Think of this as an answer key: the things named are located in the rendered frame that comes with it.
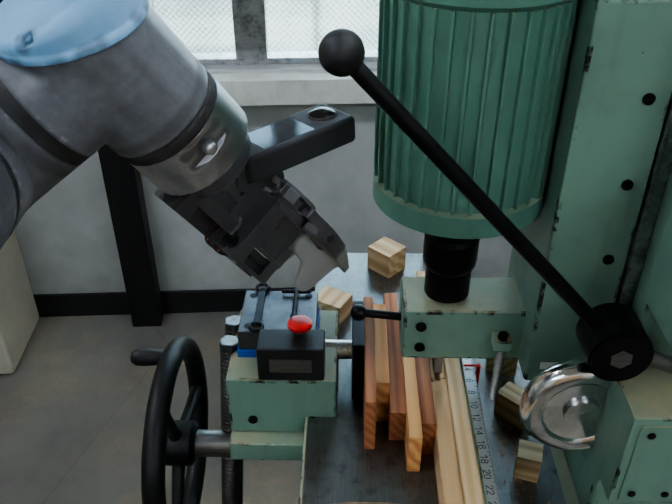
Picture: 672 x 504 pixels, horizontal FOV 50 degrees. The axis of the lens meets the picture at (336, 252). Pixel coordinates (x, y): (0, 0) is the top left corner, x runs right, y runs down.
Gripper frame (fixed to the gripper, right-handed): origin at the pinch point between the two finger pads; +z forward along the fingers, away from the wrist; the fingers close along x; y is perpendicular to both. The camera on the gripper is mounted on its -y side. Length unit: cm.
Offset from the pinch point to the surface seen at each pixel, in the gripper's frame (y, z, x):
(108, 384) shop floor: 61, 101, -123
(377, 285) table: -4.2, 36.2, -20.2
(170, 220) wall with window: 10, 91, -141
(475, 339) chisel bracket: -3.5, 19.7, 7.6
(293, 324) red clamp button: 8.4, 12.0, -8.2
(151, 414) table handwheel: 27.3, 9.3, -13.9
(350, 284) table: -1.6, 34.4, -23.0
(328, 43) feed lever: -9.2, -22.5, 6.1
